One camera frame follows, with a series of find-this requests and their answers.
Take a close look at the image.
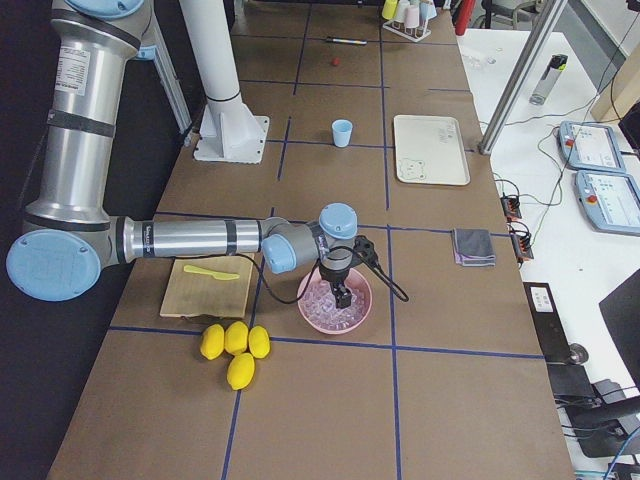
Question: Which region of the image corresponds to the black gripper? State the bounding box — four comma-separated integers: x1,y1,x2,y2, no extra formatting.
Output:
319,264,352,309

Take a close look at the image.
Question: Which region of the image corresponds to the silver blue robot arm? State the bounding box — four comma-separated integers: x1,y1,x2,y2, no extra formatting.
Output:
6,1,357,308

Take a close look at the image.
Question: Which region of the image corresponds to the pink bowl of ice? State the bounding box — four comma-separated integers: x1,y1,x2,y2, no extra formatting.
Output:
298,269,372,335

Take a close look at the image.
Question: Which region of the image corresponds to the light blue cup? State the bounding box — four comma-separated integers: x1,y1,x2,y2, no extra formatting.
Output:
331,119,353,148

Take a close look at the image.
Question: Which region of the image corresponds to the metal cup rack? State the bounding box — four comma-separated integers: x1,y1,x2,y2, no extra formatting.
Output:
382,5,431,42

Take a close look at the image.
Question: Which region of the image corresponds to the pink cup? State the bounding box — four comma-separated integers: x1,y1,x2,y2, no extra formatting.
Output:
404,5,420,29

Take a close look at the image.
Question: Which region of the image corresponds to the yellow-green cup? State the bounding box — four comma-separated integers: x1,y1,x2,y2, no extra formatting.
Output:
381,0,398,20

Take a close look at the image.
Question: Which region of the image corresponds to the yellow lemon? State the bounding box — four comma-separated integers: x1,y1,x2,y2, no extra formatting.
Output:
248,325,271,359
227,352,256,391
224,321,249,356
200,324,225,360

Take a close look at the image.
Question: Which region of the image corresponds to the yellow plastic knife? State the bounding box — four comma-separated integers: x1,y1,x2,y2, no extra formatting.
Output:
183,265,240,281

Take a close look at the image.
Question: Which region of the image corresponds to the wooden cutting board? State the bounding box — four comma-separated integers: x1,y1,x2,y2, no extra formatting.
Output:
160,256,253,318

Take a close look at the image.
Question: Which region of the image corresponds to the grey folded cloth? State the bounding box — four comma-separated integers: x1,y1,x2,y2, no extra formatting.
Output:
452,228,496,267

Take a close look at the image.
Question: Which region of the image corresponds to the cream bear tray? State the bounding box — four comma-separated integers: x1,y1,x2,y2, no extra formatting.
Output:
393,115,470,186

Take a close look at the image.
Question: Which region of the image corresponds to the steel muddler with black tip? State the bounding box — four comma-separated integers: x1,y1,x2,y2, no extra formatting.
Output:
325,36,368,46

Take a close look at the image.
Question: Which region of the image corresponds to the teach pendant tablet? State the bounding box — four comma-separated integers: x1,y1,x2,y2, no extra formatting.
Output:
558,121,626,173
575,170,639,236

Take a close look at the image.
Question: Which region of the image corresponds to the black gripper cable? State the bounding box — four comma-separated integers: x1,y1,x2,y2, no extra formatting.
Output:
252,252,410,305

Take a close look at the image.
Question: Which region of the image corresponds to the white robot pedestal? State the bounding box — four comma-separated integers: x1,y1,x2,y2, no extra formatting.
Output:
180,0,270,164

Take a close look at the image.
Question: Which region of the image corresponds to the aluminium frame post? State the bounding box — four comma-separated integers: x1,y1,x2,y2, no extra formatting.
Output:
478,0,568,155

